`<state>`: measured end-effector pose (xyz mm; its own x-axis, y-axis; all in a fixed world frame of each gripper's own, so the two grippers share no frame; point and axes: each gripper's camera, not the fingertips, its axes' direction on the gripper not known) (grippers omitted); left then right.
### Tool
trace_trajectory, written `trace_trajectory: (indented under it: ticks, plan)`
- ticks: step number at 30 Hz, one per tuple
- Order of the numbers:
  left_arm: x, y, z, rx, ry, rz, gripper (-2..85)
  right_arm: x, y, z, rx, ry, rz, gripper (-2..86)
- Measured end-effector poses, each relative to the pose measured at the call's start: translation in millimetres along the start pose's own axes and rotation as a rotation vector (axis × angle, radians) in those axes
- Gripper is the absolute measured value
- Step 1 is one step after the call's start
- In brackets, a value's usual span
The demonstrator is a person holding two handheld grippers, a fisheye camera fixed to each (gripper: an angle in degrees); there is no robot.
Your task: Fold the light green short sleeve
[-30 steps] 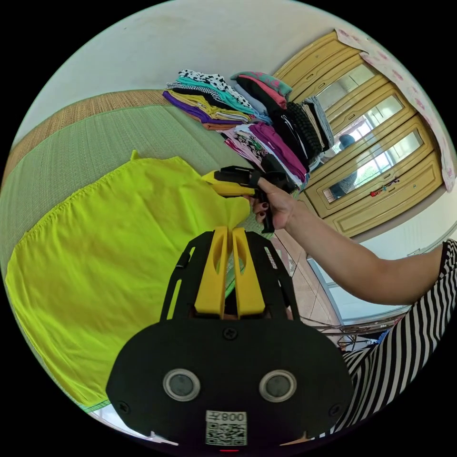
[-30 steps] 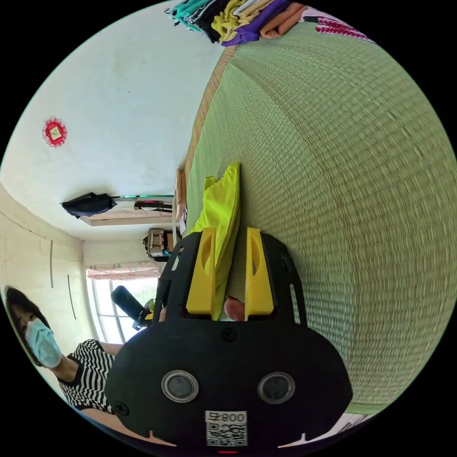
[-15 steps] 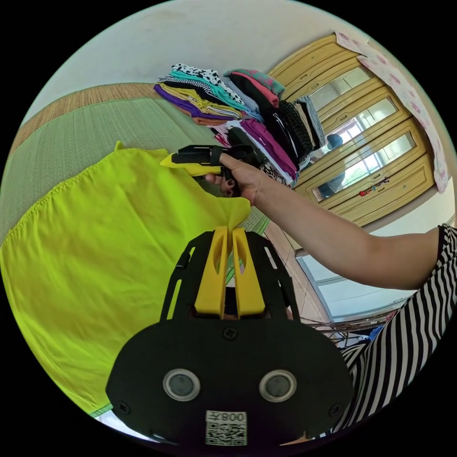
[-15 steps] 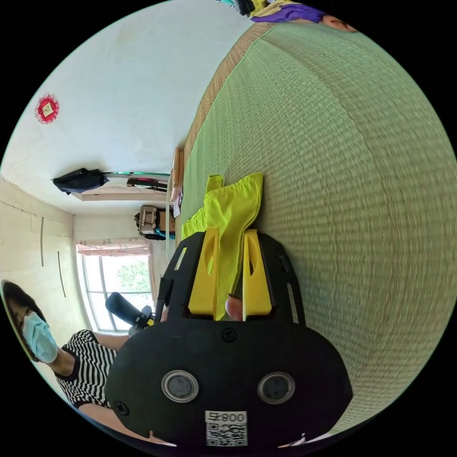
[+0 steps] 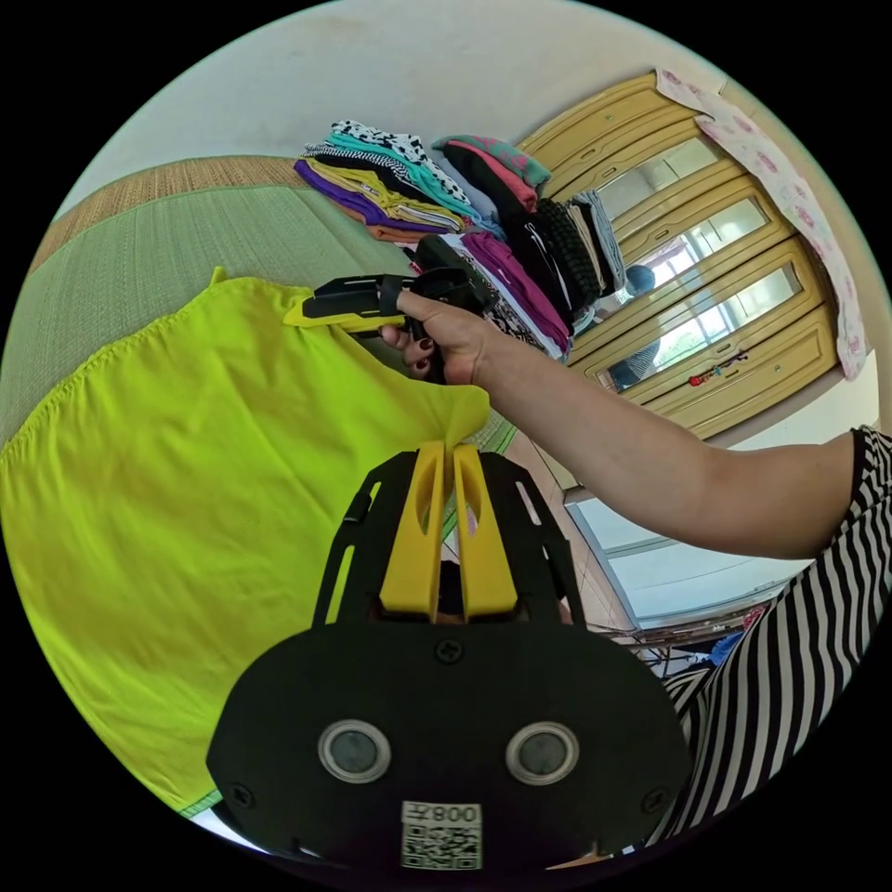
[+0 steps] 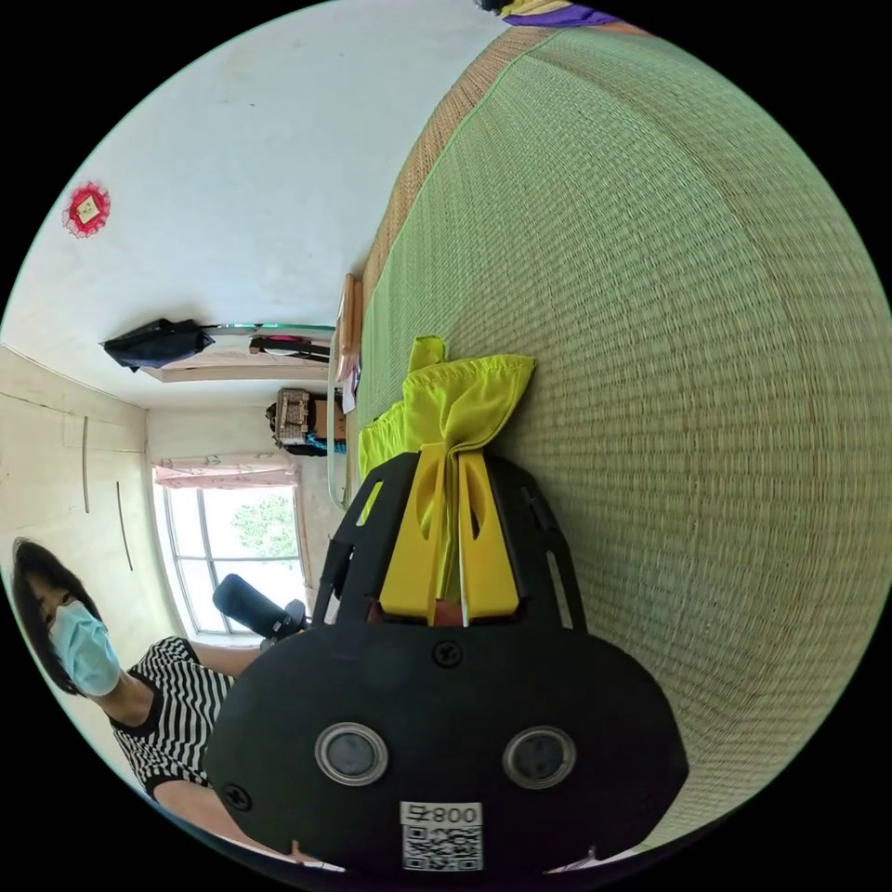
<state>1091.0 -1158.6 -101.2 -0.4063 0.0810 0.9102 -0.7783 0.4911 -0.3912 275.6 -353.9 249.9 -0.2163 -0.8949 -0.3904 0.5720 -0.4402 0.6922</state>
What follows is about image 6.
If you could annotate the pile of clothes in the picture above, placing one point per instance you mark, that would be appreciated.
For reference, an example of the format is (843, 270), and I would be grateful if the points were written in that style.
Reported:
(550, 12)

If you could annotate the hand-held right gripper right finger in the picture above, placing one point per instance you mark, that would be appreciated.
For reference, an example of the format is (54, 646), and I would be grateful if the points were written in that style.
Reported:
(491, 564)

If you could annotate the woven basket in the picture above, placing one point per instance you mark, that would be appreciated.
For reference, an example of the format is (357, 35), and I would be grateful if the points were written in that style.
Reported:
(291, 417)

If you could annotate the person's right forearm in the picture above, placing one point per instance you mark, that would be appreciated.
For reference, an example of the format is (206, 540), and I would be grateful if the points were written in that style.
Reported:
(209, 815)

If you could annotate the pink printed curtain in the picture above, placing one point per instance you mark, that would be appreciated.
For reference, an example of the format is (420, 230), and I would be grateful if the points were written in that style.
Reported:
(223, 474)

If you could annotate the person's left forearm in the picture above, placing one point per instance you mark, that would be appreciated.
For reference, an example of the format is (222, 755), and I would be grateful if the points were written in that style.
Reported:
(223, 658)

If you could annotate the bed with woven mat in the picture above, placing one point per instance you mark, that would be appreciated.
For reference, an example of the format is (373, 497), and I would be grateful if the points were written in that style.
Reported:
(662, 348)

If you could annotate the light green short sleeve shirt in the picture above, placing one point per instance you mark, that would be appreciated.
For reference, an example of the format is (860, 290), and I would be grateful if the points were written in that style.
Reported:
(474, 397)

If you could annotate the red round wall ornament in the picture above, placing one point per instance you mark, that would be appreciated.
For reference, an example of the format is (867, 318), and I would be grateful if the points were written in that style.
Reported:
(86, 209)

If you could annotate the window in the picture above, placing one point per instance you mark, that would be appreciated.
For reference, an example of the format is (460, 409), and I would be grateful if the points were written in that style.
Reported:
(230, 550)

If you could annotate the person's body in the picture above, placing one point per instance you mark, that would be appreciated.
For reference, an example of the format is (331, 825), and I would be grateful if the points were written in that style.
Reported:
(174, 697)

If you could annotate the person's right hand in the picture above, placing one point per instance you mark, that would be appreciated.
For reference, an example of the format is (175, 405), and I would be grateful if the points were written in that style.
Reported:
(313, 858)

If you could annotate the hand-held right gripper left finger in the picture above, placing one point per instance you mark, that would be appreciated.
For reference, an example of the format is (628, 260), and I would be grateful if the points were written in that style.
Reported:
(410, 550)

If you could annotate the black bag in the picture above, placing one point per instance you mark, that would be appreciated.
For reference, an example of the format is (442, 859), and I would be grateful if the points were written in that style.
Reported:
(157, 343)

